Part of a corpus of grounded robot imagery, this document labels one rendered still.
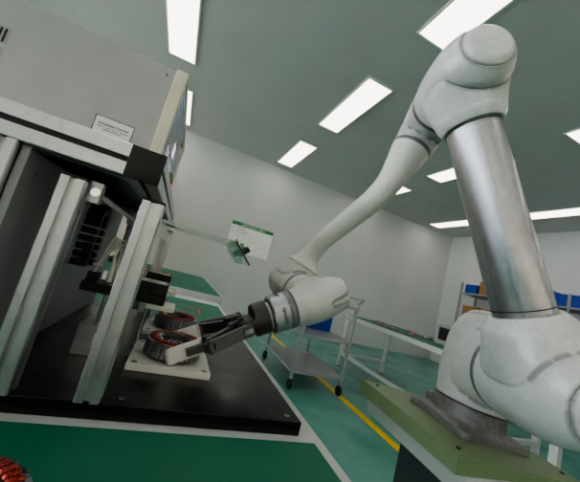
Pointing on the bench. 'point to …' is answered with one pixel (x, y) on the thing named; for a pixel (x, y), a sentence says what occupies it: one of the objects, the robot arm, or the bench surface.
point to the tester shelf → (78, 149)
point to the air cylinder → (84, 337)
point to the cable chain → (96, 216)
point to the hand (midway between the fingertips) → (176, 344)
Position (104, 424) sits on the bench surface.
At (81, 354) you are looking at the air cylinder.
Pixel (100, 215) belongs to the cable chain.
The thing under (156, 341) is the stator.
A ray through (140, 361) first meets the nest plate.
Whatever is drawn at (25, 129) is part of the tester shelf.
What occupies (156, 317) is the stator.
